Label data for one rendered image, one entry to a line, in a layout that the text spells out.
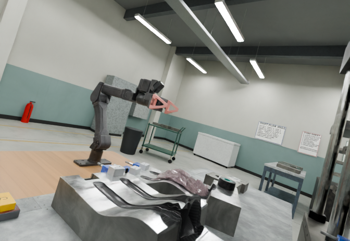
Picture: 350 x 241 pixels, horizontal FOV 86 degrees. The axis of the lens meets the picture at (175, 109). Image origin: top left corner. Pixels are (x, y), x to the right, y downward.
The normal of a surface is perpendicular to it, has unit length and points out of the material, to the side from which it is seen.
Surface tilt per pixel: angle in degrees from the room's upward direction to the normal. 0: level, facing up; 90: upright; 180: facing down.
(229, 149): 90
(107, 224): 90
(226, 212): 90
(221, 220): 90
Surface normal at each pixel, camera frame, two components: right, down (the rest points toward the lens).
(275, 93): -0.57, -0.21
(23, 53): 0.77, 0.19
